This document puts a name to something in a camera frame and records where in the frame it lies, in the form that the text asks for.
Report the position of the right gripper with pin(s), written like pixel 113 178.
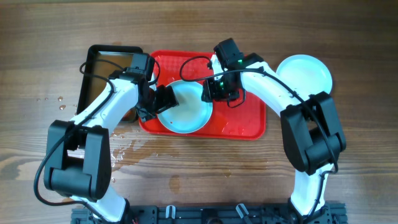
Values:
pixel 210 88

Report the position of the black rectangular water basin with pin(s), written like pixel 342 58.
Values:
pixel 92 87

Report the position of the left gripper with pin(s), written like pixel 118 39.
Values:
pixel 168 99

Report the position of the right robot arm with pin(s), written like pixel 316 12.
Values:
pixel 312 134

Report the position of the red plastic tray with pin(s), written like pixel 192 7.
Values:
pixel 245 122

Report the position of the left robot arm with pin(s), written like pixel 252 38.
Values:
pixel 77 163

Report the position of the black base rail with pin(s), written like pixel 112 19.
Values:
pixel 217 214

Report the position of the white plate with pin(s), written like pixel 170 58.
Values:
pixel 306 75
pixel 191 114

